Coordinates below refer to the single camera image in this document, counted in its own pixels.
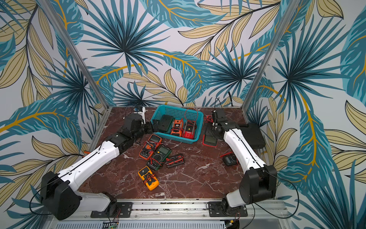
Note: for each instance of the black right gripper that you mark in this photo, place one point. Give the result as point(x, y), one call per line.
point(215, 125)

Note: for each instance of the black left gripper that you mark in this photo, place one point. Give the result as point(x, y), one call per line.
point(156, 126)

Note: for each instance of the dark green multimeter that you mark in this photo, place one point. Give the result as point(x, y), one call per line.
point(165, 123)

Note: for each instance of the red black large multimeter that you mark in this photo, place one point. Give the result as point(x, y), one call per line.
point(208, 138)

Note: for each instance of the orange clamp multimeter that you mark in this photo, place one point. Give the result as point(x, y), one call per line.
point(177, 127)

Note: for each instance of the orange black multimeter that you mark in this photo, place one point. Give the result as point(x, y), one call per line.
point(150, 147)

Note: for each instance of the red clamp multimeter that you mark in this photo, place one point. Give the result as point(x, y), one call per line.
point(190, 125)

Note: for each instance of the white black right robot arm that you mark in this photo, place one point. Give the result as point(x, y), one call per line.
point(259, 180)

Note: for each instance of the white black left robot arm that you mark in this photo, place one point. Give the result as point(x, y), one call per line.
point(59, 191)

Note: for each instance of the teal plastic basket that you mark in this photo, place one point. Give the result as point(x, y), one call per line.
point(179, 113)

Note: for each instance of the green black multimeter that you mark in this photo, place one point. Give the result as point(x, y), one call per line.
point(159, 157)

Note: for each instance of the small black multimeter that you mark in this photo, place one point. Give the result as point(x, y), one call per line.
point(229, 159)

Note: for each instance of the yellow multimeter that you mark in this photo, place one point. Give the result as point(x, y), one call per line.
point(148, 178)

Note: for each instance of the black plastic tool case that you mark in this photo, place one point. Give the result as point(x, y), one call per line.
point(253, 136)

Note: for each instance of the small black red tester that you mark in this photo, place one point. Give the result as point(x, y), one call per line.
point(174, 161)

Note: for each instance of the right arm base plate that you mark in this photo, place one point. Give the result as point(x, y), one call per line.
point(219, 209)

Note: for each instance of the aluminium front rail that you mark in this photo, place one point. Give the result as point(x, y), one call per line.
point(194, 213)

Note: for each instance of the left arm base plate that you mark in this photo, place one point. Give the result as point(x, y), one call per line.
point(114, 210)

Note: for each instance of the left corner metal post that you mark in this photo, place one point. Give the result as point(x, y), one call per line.
point(64, 35)

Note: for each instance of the corner metal post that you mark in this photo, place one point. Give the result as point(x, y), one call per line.
point(272, 47)
point(64, 35)

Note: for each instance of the right corner metal post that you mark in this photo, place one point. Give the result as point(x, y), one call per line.
point(272, 47)

